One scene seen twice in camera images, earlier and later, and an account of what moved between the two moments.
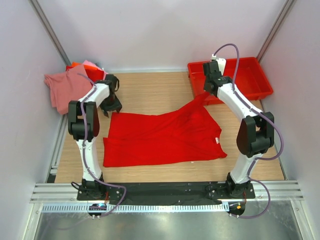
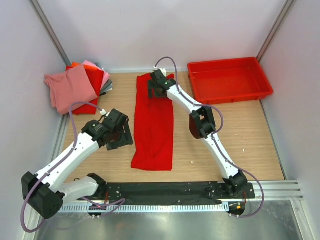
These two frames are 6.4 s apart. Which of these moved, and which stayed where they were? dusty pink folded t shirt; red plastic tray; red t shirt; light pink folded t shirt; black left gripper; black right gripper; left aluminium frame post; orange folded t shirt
Moved: red t shirt; black right gripper; black left gripper
Stayed: left aluminium frame post; light pink folded t shirt; orange folded t shirt; red plastic tray; dusty pink folded t shirt
